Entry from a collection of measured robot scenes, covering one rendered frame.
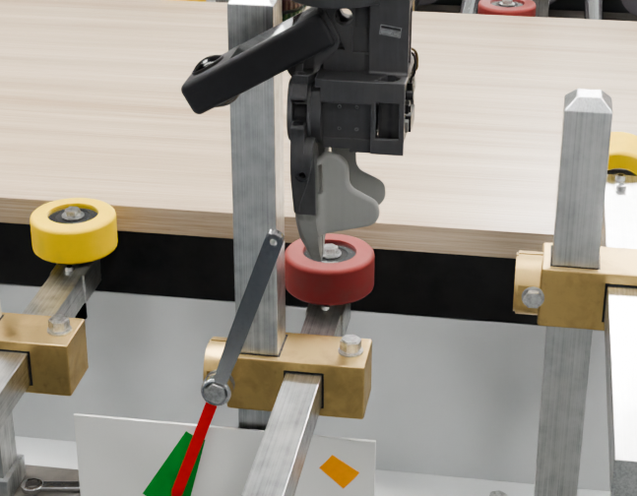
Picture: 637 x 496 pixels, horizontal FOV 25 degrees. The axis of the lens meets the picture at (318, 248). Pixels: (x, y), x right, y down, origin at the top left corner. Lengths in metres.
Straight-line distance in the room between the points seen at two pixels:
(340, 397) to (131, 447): 0.19
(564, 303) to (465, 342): 0.29
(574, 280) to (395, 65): 0.24
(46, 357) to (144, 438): 0.11
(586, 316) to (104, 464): 0.44
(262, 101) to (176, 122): 0.51
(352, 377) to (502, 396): 0.29
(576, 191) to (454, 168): 0.39
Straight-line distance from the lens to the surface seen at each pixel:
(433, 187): 1.42
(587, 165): 1.08
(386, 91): 0.97
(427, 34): 1.90
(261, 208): 1.12
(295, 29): 0.97
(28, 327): 1.25
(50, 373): 1.23
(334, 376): 1.17
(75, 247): 1.33
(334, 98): 0.97
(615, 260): 1.13
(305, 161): 0.98
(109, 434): 1.25
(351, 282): 1.24
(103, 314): 1.46
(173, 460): 1.25
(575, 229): 1.10
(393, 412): 1.45
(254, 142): 1.10
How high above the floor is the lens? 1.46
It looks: 26 degrees down
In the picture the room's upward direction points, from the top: straight up
